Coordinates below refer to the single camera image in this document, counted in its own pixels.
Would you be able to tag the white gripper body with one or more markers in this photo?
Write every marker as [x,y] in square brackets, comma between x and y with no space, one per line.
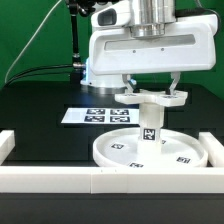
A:
[121,45]

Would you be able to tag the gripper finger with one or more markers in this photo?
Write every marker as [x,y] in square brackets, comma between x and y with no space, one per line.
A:
[174,85]
[128,83]

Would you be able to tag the white cross-shaped table base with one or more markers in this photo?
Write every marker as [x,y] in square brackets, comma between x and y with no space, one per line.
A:
[178,98]

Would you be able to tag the white round table top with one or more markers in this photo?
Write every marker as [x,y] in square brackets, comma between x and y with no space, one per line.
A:
[123,148]

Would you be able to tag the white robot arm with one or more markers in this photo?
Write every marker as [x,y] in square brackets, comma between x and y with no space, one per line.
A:
[147,11]

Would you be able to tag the white marker sheet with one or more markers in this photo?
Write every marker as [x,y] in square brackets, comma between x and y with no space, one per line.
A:
[101,116]

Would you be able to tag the white right fence bar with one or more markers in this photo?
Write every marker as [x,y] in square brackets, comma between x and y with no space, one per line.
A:
[214,149]

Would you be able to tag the white fence bar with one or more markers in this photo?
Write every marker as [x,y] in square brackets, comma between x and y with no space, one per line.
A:
[214,149]
[96,180]
[7,143]

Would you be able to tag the white left fence bar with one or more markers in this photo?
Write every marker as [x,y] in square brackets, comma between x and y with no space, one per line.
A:
[7,143]

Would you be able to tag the white front fence bar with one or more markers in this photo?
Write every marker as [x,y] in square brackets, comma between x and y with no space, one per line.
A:
[96,180]

